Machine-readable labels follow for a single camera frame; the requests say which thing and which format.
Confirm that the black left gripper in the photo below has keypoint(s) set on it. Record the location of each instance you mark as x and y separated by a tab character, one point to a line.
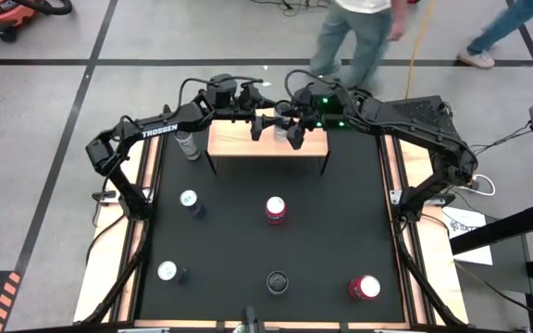
222	97

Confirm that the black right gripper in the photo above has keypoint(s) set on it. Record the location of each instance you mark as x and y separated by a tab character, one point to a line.
329	111

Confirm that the red lettered soda can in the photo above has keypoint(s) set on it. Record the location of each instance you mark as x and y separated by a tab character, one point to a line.
276	205

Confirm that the teal can silver lid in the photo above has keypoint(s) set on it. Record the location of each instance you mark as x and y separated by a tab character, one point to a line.
189	198

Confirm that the dark blue can silver lid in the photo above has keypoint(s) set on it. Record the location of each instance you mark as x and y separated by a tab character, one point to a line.
167	270

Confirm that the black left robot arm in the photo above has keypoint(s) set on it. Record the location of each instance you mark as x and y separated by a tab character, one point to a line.
183	121

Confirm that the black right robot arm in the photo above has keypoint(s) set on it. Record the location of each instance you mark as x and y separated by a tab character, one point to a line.
433	134

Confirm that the wooden shelf black legs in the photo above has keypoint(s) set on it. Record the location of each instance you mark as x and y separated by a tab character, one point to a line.
229	141

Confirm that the person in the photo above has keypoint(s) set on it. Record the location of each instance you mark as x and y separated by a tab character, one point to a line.
502	25
363	41

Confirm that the black perforated computer case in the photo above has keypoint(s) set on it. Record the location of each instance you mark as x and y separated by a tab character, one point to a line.
419	107

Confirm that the person's hand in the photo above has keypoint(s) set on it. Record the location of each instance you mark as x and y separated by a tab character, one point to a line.
397	28

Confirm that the grey power brick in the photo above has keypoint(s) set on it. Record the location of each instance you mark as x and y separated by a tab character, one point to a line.
104	197

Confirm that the white printed paper sheet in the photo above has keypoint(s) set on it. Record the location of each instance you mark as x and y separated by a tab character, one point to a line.
474	256

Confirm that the black metal beam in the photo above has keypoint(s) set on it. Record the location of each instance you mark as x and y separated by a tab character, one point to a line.
502	229

